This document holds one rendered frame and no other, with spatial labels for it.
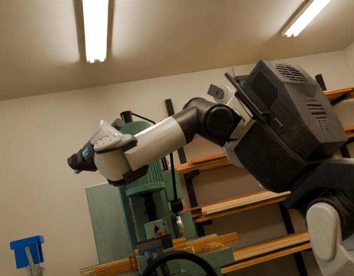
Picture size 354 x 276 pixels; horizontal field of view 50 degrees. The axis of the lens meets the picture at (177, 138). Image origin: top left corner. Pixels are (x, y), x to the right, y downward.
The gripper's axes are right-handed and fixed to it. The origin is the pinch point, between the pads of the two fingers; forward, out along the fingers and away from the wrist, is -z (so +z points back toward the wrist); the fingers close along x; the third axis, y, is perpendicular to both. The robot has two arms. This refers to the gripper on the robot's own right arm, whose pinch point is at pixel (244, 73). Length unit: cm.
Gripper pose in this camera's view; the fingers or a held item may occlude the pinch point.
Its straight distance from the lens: 172.8
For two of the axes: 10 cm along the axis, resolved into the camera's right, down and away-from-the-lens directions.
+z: 1.0, 8.8, -4.7
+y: -0.4, 4.8, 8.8
